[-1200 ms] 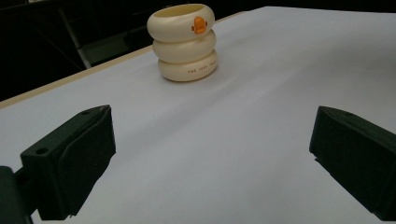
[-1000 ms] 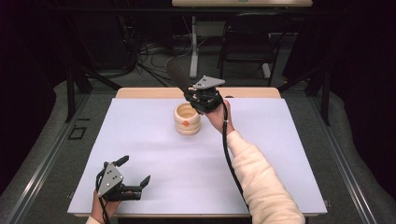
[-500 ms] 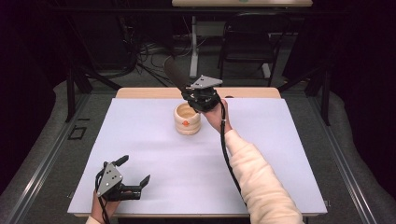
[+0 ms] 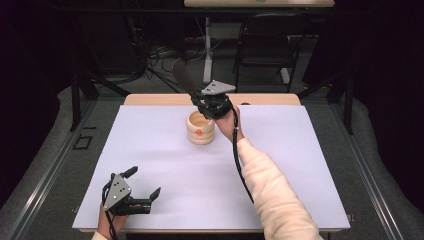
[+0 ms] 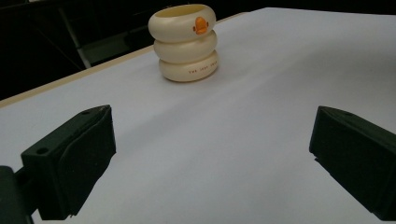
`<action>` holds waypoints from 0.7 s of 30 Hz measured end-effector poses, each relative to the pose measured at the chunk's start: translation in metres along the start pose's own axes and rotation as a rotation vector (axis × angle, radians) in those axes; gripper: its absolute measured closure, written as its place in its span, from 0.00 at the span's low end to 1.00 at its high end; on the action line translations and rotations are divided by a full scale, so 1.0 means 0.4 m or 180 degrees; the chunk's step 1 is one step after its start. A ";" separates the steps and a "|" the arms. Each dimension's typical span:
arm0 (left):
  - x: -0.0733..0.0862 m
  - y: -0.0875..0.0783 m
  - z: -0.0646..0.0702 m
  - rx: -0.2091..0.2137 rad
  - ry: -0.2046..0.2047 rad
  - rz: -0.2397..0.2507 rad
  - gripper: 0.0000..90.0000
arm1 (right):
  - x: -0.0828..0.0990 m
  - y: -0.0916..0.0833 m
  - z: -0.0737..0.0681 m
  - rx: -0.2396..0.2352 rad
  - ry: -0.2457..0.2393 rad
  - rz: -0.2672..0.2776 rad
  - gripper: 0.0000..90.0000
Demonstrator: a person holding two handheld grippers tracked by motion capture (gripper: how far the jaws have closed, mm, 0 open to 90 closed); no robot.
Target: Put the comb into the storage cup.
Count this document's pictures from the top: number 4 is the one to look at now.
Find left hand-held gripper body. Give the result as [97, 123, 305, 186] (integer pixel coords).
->
[101, 173, 152, 216]

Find person's left hand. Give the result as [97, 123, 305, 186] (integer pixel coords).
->
[96, 203, 130, 240]

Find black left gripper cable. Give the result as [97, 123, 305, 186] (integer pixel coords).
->
[101, 182, 120, 240]

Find black frame post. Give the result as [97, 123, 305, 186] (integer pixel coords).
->
[69, 71, 82, 132]

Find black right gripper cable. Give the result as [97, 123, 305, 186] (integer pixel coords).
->
[231, 107, 256, 205]

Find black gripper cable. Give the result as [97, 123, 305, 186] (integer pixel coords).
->
[101, 182, 120, 240]
[231, 107, 256, 205]

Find black spatula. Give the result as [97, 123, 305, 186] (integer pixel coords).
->
[171, 58, 202, 100]

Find black folding chair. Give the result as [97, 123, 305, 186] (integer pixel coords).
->
[232, 13, 313, 95]

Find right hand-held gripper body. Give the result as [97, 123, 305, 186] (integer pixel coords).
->
[194, 79, 237, 121]

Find wooden table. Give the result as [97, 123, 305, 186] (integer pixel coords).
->
[78, 93, 345, 234]

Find aluminium floor rail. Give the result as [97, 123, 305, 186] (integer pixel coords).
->
[329, 99, 405, 240]
[2, 99, 98, 240]

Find white-legged desk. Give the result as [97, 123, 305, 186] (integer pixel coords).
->
[183, 0, 336, 85]

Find white table mat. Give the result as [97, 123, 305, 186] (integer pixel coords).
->
[71, 104, 352, 232]

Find cream ribbed utensil holder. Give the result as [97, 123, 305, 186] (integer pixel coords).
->
[185, 110, 216, 146]

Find person's right hand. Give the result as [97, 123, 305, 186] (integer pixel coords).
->
[214, 105, 246, 145]

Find bundle of floor cables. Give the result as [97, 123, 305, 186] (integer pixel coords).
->
[131, 39, 218, 95]

